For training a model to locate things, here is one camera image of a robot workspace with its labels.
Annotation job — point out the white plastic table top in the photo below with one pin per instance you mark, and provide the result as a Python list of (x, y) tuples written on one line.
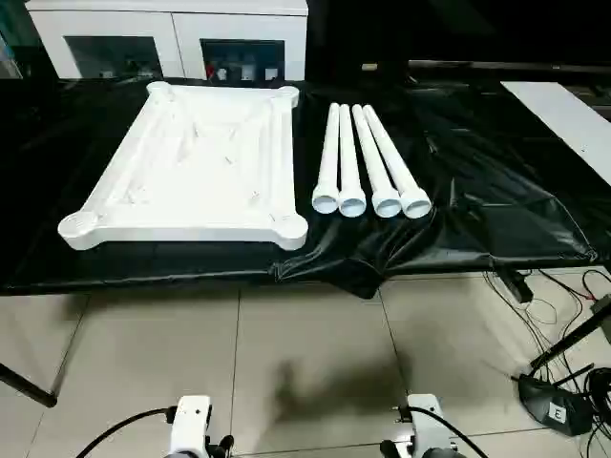
[(191, 181)]

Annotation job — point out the white plastic table leg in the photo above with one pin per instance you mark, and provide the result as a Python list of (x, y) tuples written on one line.
[(347, 162), (393, 162), (374, 162), (329, 152)]

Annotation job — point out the black device with letter label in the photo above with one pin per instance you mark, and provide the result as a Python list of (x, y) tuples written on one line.
[(554, 405)]

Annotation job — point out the black tripod leg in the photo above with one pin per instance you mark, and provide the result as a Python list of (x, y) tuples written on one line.
[(28, 384)]

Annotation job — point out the black power adapter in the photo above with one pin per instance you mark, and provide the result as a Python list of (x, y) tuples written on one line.
[(518, 288)]

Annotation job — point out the black work mat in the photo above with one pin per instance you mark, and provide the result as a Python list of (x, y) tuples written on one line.
[(501, 200)]

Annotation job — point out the white side board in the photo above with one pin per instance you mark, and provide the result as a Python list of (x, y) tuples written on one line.
[(563, 119)]

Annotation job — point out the white glass-door cabinet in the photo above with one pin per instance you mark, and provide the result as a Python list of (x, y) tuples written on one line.
[(181, 28)]

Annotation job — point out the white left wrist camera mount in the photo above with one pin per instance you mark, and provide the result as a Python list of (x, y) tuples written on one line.
[(190, 424)]

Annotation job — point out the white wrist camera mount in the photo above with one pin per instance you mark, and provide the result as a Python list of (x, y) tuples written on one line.
[(426, 424), (190, 424)]

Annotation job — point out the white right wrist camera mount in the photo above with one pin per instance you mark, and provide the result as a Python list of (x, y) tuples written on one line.
[(426, 424)]

